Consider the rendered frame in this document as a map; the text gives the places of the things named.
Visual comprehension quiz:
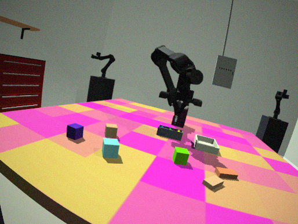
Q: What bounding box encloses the tan flat block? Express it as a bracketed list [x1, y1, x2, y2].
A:
[202, 175, 224, 190]

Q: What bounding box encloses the teal cube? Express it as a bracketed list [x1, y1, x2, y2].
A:
[102, 138, 119, 158]

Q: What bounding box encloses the green cube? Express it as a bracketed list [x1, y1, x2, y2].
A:
[172, 147, 190, 165]

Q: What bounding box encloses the orange rectangular block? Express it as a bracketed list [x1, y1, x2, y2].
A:
[215, 167, 238, 179]

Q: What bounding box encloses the beige cube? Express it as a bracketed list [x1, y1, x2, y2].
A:
[104, 124, 118, 138]

